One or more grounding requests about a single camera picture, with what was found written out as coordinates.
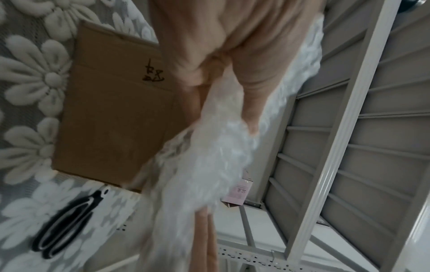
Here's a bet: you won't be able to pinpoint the person's left hand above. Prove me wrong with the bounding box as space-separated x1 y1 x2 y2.
147 0 328 136

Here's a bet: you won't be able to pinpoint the person's right hand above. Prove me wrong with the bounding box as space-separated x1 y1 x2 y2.
191 205 221 272

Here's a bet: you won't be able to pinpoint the large bubble wrap sheet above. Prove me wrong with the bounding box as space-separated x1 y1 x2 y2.
134 13 325 272

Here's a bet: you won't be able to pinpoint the brown cardboard box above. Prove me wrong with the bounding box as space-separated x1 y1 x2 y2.
52 20 189 194

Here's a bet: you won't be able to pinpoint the pink paper box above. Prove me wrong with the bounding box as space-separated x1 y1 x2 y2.
219 169 255 209

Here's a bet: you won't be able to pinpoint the white metal shelving rack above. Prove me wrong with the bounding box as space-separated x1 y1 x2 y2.
214 0 430 272

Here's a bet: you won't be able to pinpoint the white floral lace tablecloth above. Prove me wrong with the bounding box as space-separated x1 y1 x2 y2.
0 0 162 272

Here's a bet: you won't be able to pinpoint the black handled scissors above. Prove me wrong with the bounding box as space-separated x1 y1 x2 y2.
30 186 112 259

